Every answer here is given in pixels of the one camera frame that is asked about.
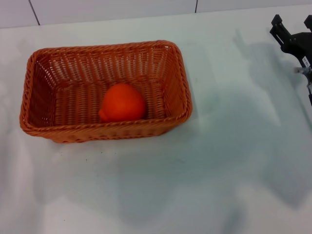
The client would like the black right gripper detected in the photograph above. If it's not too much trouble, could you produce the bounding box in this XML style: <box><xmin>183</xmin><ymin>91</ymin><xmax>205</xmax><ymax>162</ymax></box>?
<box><xmin>269</xmin><ymin>14</ymin><xmax>312</xmax><ymax>70</ymax></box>

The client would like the orange toy pear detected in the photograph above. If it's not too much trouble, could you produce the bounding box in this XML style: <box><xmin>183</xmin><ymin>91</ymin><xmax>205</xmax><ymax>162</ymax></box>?
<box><xmin>98</xmin><ymin>82</ymin><xmax>147</xmax><ymax>123</ymax></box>

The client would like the orange woven wicker basket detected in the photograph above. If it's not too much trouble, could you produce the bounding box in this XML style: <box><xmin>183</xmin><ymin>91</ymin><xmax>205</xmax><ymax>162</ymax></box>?
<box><xmin>19</xmin><ymin>39</ymin><xmax>194</xmax><ymax>144</ymax></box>

